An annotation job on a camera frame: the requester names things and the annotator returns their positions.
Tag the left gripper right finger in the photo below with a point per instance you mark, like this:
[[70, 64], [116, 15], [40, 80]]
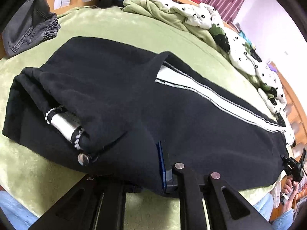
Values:
[[207, 201]]

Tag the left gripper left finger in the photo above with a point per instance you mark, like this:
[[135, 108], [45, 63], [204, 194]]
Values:
[[97, 201]]

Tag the black pants with white stripe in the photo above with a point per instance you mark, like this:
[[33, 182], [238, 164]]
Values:
[[103, 106]]

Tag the person's right hand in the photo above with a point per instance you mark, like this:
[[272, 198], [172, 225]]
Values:
[[289, 190]]

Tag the green bed blanket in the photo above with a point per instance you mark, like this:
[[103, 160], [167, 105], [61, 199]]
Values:
[[115, 40]]

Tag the blue jeans leg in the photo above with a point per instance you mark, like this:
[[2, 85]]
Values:
[[19, 216]]

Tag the white floral quilt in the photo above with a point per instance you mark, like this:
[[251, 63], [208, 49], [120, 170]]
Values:
[[241, 54]]

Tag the teal pillow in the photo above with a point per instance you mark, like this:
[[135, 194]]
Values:
[[242, 34]]

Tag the grey jeans on bedframe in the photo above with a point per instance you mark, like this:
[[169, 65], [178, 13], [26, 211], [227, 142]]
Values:
[[32, 24]]

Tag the light green folded blanket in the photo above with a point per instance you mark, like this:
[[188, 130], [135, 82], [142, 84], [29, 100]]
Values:
[[172, 17]]

